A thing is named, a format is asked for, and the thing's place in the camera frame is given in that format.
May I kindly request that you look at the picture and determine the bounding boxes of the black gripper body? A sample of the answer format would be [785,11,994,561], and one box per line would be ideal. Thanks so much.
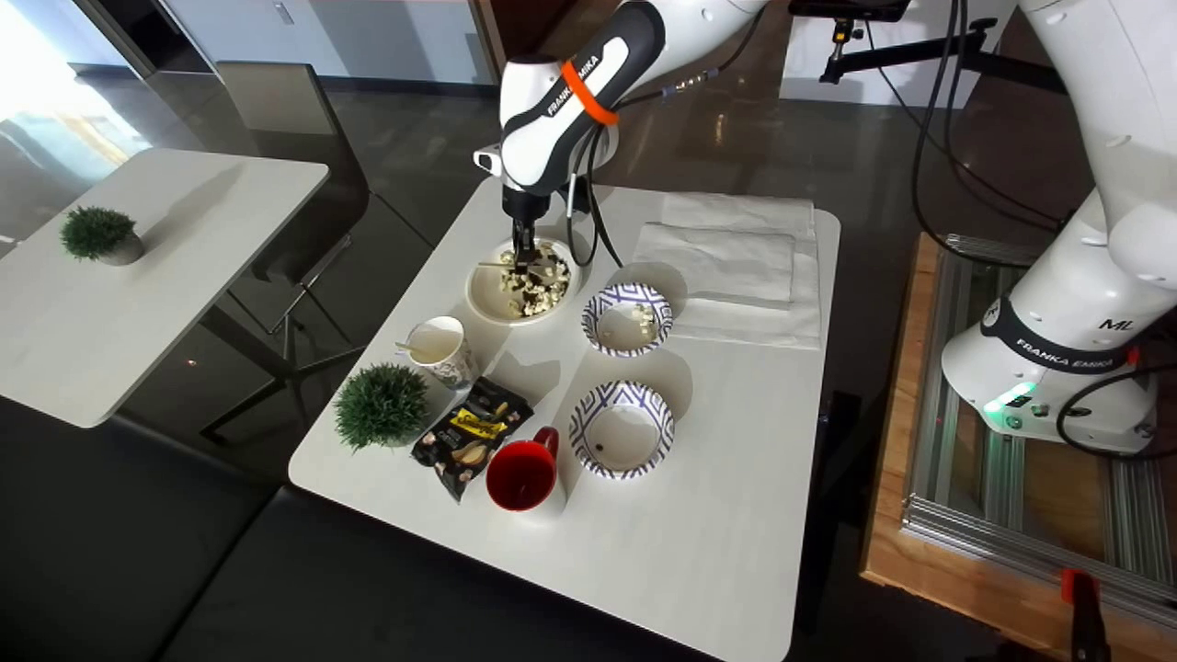
[499,188,547,264]

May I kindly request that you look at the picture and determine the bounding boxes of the white plate with popcorn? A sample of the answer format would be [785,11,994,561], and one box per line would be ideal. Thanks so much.
[468,238,580,328]

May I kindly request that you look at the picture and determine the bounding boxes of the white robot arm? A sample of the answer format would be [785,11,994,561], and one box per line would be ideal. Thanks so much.
[476,0,1177,461]

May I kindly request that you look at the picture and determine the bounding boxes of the blue patterned bowl with popcorn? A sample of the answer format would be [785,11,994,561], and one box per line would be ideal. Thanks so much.
[580,285,674,358]

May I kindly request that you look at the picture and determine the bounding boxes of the blue patterned empty bowl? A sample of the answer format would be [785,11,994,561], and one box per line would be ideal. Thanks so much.
[571,379,678,477]

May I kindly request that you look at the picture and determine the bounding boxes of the white ceramic cup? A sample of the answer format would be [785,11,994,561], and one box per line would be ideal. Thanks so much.
[400,317,468,374]

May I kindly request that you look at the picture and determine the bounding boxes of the small folded paper towel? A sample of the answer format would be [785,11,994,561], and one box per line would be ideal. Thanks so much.
[635,222,794,307]

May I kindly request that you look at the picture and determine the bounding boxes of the black snack packet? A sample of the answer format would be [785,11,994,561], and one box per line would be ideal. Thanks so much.
[411,379,532,501]

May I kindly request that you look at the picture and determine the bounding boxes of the small green potted plant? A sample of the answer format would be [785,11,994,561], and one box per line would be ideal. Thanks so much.
[333,366,427,448]

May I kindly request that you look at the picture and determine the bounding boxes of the large white paper towel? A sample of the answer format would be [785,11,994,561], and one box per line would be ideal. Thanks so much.
[635,197,824,351]

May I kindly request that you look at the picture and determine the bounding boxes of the red mug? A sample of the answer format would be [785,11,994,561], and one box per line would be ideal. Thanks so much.
[485,427,558,515]

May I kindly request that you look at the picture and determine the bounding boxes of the black chair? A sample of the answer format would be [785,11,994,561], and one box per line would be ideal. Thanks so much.
[200,64,368,444]

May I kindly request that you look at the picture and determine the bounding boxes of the green plant on side table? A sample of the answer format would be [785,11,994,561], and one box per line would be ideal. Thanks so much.
[57,205,145,264]

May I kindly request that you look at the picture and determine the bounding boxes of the white side table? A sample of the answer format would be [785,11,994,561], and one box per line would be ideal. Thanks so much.
[0,146,332,436]

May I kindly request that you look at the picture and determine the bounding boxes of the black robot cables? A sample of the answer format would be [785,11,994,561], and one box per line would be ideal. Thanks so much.
[563,0,1177,465]

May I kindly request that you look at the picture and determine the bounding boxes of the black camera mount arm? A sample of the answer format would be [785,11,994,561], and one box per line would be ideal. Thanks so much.
[788,0,1062,94]

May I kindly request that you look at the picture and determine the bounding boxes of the metal rail base frame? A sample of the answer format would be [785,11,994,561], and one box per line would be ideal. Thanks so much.
[901,238,1177,619]

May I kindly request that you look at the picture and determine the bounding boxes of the red clamp handle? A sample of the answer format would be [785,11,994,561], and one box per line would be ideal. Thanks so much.
[1059,572,1109,662]

